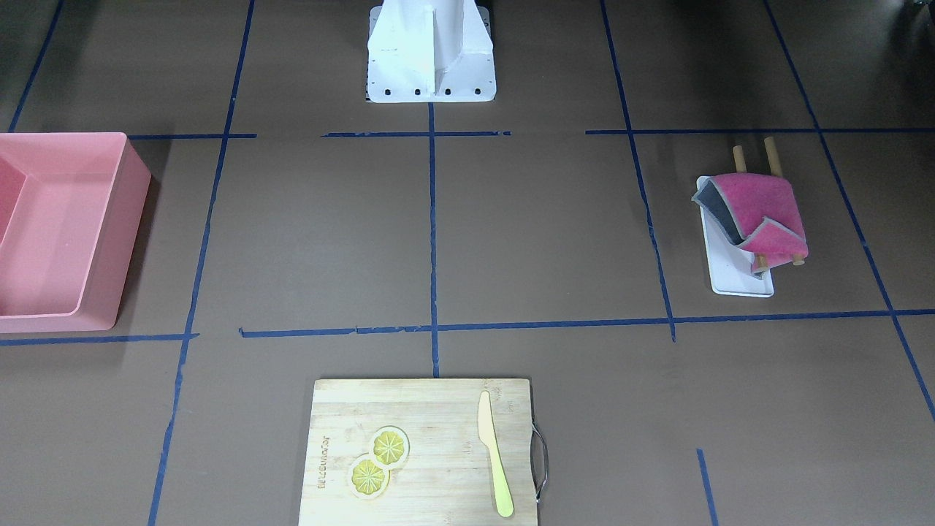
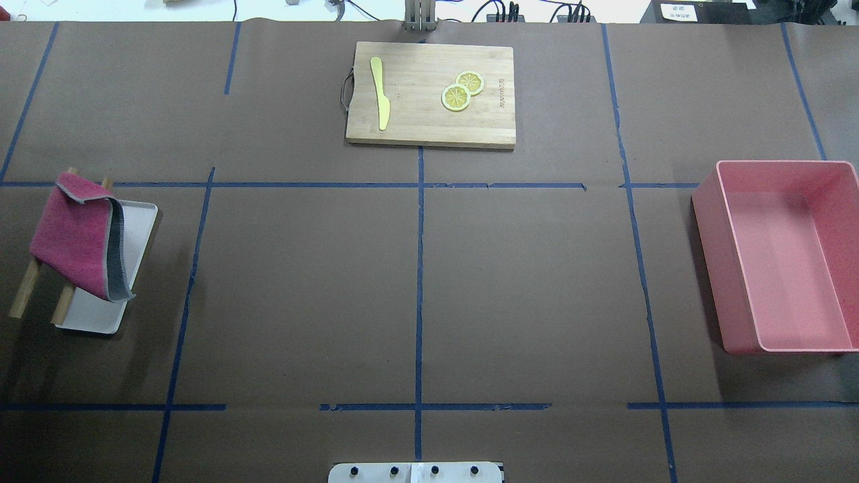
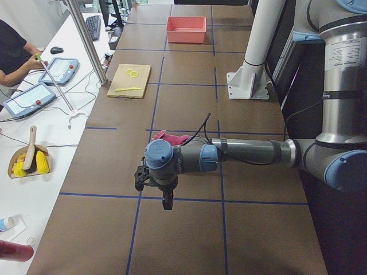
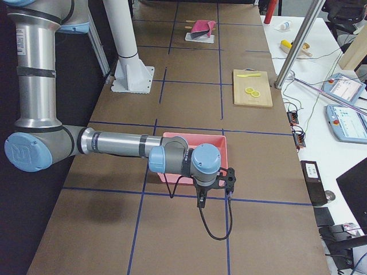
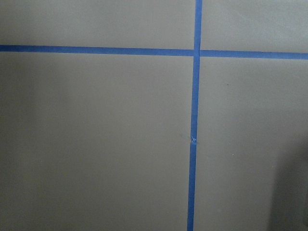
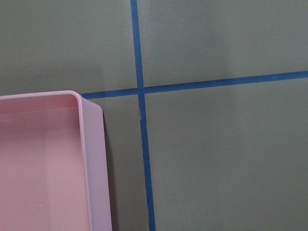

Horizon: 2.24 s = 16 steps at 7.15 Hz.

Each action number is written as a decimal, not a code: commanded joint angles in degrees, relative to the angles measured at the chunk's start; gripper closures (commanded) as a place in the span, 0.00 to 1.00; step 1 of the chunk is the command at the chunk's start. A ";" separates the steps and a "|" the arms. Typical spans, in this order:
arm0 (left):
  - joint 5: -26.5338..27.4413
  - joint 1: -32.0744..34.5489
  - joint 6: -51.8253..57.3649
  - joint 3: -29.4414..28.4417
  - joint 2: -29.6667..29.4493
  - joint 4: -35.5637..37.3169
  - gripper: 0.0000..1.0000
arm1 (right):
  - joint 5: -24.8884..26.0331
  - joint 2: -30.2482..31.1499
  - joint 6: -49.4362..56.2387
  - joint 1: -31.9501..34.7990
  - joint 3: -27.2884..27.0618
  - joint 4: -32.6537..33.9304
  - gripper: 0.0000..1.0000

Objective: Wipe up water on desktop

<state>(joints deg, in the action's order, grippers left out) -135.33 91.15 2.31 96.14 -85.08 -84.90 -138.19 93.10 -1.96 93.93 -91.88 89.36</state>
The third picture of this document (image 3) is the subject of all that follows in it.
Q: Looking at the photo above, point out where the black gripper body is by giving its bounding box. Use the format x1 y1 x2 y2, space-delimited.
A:
134 165 175 192

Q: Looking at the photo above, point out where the pink and grey cloth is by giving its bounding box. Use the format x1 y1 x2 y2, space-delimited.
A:
152 130 190 146

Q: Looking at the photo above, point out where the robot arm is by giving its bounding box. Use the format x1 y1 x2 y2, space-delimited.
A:
134 1 366 210

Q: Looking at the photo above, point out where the yellow plastic knife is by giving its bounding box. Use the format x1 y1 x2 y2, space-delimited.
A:
114 87 142 92

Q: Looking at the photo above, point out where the long reacher grabber tool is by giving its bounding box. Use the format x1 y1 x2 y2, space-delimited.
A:
36 54 89 129

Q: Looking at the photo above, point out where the bamboo cutting board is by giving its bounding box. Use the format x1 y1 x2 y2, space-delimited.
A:
107 64 151 99

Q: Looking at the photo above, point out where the yellow toy corn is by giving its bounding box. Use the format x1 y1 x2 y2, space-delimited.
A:
36 150 50 174

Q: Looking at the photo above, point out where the beige dustpan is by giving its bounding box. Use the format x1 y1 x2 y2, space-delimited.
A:
8 144 51 178

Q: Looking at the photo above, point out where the beige hand brush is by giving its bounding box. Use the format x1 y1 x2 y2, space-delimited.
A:
23 125 37 174

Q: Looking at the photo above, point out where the yellow toy banana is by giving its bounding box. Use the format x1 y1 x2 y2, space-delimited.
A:
12 153 28 178

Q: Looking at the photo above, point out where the white paper sheet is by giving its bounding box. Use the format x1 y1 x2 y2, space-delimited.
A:
1 215 27 241

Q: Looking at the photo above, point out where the far teach pendant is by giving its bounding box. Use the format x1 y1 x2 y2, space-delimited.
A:
48 57 79 86

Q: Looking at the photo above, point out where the teach pendant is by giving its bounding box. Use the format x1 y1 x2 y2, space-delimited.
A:
3 83 56 118
48 57 79 86

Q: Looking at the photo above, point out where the near teach pendant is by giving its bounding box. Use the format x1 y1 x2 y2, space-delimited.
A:
3 83 56 118

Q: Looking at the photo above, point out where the white mounting column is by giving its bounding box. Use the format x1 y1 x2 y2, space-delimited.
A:
227 0 285 100

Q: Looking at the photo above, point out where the black device box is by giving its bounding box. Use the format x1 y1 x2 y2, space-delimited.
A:
108 27 123 50

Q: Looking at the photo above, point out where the white and blue tube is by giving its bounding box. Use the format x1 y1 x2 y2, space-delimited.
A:
0 217 15 232

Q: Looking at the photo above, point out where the red cylinder bottle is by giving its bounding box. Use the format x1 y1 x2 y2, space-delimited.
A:
1 240 34 262

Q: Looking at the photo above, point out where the pink plastic bin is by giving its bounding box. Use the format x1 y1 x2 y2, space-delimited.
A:
166 16 206 44

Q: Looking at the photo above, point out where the black computer mouse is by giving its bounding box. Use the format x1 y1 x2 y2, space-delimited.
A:
50 46 64 54

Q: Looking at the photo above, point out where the black keyboard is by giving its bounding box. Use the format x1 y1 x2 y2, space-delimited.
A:
85 15 101 41

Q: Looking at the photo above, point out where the seated person in black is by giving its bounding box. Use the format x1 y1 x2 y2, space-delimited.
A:
1 20 44 87

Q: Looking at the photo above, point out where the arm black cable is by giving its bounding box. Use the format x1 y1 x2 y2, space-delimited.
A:
183 112 276 166

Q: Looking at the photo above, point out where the aluminium frame post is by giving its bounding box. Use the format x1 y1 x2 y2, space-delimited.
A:
65 0 108 86

